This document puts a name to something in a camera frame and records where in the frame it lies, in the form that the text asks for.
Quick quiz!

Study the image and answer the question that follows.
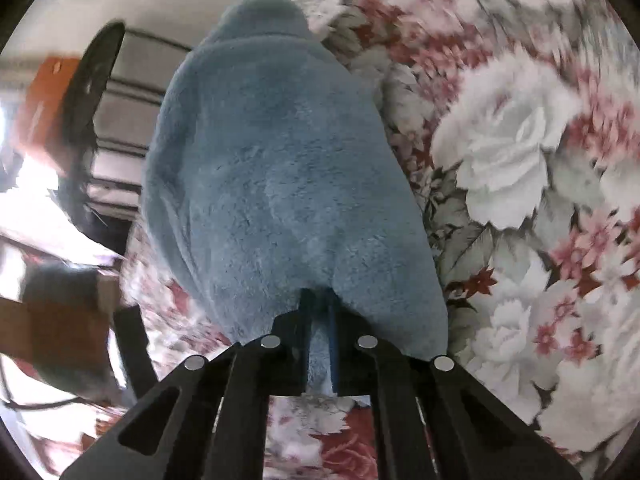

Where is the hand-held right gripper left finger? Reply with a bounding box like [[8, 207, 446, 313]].
[[59, 289, 315, 480]]

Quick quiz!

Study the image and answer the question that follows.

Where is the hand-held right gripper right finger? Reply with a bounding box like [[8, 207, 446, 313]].
[[327, 303, 584, 480]]

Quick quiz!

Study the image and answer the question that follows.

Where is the blue fleece garment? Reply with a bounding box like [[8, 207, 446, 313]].
[[140, 0, 449, 396]]

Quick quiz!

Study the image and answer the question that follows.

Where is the black bar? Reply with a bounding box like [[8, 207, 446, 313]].
[[112, 304, 158, 403]]

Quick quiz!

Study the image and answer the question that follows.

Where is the brown cardboard box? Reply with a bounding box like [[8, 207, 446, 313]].
[[0, 265, 123, 397]]

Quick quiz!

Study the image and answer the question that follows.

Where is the floral blanket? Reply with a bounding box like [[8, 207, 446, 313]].
[[30, 0, 640, 480]]

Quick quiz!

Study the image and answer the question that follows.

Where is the black round object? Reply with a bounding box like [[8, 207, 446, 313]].
[[56, 20, 127, 243]]

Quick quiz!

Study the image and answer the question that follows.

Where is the orange box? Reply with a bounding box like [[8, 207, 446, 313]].
[[12, 56, 83, 173]]

